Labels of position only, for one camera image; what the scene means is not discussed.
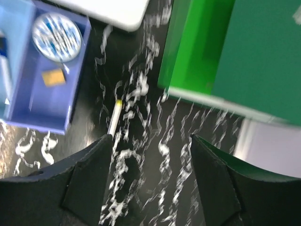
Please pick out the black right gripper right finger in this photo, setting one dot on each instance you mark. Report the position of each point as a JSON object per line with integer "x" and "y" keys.
{"x": 236, "y": 193}

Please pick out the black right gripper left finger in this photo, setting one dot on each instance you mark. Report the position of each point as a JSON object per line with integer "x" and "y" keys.
{"x": 69, "y": 192}

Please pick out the small tan eraser block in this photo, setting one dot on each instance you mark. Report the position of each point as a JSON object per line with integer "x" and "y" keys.
{"x": 53, "y": 77}

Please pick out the blue ink bottle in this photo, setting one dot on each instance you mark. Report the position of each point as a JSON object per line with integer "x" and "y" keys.
{"x": 57, "y": 37}

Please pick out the blue capped white marker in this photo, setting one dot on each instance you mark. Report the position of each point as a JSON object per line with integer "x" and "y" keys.
{"x": 4, "y": 67}

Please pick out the yellow capped white marker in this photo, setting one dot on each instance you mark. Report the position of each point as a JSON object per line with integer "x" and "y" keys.
{"x": 115, "y": 117}

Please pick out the purple plastic bin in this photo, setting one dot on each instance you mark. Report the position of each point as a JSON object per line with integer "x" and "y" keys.
{"x": 35, "y": 105}

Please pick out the bright green plastic folder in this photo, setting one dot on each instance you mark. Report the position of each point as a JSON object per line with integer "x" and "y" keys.
{"x": 194, "y": 43}

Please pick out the white dry-erase board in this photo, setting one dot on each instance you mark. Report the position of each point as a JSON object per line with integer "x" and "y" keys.
{"x": 126, "y": 15}

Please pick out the light blue bin right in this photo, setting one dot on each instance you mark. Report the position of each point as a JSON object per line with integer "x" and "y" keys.
{"x": 15, "y": 21}

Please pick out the dark green ring binder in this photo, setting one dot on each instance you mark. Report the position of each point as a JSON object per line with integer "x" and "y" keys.
{"x": 259, "y": 72}

